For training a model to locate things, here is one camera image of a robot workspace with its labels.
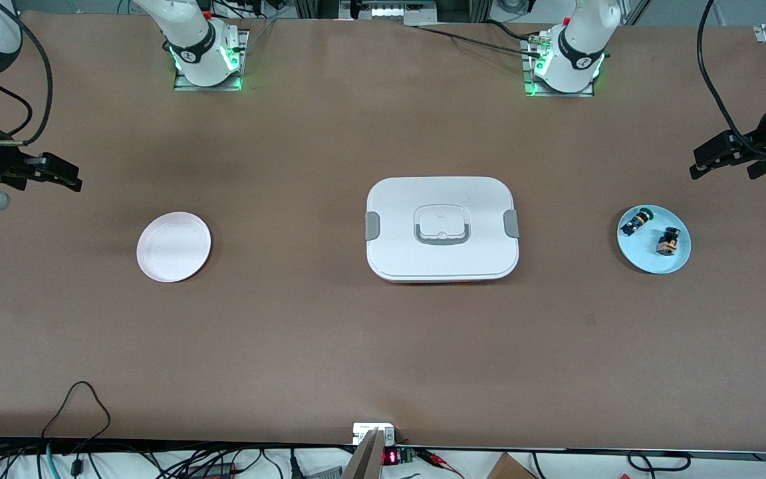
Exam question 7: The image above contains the black green-capped small part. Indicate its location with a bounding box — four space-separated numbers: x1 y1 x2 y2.
625 208 654 236

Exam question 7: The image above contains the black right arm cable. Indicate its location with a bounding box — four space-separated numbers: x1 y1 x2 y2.
0 0 55 147

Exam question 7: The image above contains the brown cardboard box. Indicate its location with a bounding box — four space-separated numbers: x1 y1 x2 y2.
485 452 538 479

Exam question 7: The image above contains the pink round plate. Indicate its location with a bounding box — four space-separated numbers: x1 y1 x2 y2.
136 212 212 283

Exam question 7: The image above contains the black power adapter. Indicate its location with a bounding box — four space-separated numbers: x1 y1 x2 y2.
186 462 239 479

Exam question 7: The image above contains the light blue round plate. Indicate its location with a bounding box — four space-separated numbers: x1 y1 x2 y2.
616 204 692 275

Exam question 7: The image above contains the black cable to base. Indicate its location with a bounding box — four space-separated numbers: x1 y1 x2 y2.
415 20 545 58

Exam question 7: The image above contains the aluminium profile bar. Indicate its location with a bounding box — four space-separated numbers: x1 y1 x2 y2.
341 428 388 479

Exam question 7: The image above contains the white mounting bracket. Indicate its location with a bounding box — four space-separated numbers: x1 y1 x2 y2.
352 422 398 447

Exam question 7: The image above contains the thin black looped cable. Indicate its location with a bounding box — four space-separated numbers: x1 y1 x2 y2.
40 381 113 445

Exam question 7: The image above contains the aluminium back frame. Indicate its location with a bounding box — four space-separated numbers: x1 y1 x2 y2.
293 0 494 27

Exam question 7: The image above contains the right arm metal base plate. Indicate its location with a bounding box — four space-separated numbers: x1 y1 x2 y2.
173 29 251 92

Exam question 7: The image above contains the black coiled cable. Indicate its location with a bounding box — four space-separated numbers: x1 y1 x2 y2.
627 450 694 474

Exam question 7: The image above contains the orange and black switch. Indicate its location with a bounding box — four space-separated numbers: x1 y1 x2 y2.
656 227 682 256

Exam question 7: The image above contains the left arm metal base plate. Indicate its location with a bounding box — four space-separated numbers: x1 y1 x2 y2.
521 37 596 98

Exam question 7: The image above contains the white lunch box grey handle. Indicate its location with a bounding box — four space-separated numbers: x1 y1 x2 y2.
365 176 520 283

